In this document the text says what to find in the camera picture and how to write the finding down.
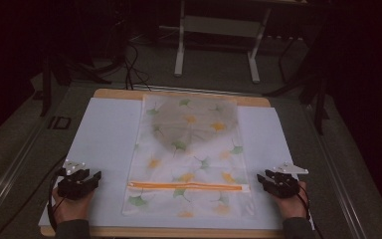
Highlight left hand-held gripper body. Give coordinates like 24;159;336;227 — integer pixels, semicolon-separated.
57;159;96;201

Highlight black floor cables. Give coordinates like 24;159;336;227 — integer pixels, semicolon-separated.
121;42;152;92

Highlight black metal stand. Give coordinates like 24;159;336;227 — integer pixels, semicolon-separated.
263;19;331;136

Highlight white metal stand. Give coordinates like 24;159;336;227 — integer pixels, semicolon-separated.
173;0;274;85

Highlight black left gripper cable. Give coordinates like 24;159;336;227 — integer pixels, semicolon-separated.
47;166;68;232

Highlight person's left hand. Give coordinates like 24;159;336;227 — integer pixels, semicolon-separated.
52;190;95;225

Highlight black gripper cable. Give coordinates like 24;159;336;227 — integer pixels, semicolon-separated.
47;166;68;232
296;190;316;231

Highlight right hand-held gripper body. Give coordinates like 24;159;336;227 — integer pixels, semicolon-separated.
271;161;309;200

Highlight white leaf-print mesh laundry bag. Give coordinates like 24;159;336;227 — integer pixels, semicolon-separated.
121;94;256;219

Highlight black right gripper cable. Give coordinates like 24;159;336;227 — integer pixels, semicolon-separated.
296;190;316;231

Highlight white table mat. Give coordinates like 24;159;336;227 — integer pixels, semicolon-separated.
38;96;314;231

